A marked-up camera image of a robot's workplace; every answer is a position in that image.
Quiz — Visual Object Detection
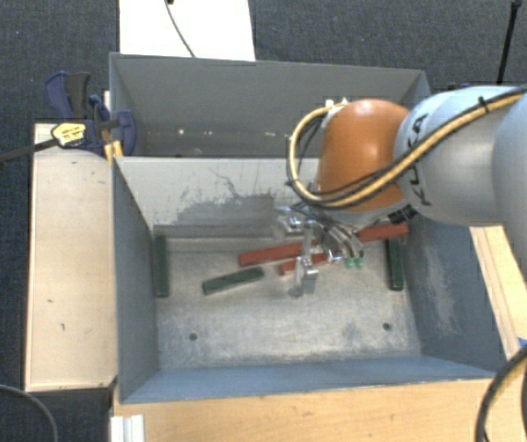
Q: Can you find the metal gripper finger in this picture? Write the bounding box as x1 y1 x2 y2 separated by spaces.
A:
302 267 321 295
288 256 313 299

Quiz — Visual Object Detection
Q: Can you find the grey metal bin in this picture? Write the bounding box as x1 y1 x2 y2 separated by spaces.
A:
108 52 509 405

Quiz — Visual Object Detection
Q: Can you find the dark green flat block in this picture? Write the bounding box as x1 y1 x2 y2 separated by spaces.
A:
201 265 265 297
153 234 170 299
384 237 405 292

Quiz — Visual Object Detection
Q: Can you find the pale wood board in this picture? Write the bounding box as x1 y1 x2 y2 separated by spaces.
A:
23 122 120 393

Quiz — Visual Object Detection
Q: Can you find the black cylinder on white bracket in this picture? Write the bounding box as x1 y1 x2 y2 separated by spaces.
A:
386 206 419 226

